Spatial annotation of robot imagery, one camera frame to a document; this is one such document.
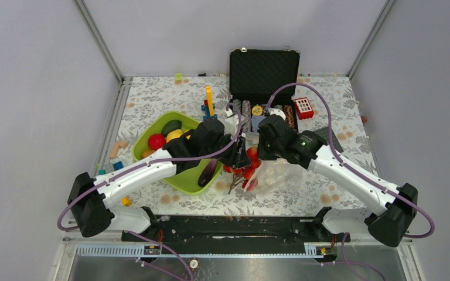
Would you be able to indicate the dark green avocado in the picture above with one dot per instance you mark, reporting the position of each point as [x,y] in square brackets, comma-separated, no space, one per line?
[171,126]

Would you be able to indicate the red apple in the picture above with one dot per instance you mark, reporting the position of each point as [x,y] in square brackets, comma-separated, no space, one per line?
[156,141]

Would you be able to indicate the red toy brick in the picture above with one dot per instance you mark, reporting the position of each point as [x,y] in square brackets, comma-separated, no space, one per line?
[304,109]

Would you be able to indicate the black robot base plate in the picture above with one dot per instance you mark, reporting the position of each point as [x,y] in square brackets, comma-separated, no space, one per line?
[223,235]

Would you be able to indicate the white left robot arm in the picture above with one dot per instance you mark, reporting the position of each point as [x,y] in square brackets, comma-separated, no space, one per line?
[94,203]

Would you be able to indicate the purple eggplant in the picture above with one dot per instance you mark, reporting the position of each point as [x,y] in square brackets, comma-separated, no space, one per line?
[207,173]

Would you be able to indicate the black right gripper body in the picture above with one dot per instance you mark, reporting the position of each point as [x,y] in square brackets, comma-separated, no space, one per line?
[269,150]

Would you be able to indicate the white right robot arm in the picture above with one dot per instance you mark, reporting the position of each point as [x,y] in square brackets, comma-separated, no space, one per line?
[386,216]

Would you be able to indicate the floral tablecloth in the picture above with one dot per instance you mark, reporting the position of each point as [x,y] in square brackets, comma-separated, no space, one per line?
[145,99]

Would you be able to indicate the toy brick car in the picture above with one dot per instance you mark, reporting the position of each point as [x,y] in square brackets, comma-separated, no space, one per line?
[208,107]

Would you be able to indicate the tan wooden block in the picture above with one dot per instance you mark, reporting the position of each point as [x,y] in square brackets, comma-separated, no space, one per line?
[116,147]

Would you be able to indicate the black poker chip case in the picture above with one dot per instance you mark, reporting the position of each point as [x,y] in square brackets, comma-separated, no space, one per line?
[254,75]

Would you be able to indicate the small yellow toy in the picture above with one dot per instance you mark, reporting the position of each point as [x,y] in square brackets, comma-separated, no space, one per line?
[125,201]

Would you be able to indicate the black brick baseplate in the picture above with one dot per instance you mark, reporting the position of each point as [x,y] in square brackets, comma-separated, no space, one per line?
[324,133]

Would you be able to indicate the clear zip top bag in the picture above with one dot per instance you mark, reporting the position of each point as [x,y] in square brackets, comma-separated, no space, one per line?
[272,175]

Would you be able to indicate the yellow lemon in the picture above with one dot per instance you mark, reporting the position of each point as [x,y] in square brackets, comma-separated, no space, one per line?
[177,133]

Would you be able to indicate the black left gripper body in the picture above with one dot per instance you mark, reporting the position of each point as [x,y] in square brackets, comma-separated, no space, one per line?
[226,157]

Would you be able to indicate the brown potato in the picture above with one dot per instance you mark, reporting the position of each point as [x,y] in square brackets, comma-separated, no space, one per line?
[147,153]

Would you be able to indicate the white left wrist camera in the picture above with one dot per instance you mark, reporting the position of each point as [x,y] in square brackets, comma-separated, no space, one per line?
[230,122]

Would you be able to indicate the blue toy block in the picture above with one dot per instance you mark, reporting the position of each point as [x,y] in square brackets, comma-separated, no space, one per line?
[118,165]

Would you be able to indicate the green plastic tray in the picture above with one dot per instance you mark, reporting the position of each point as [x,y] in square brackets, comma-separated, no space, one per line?
[187,181]

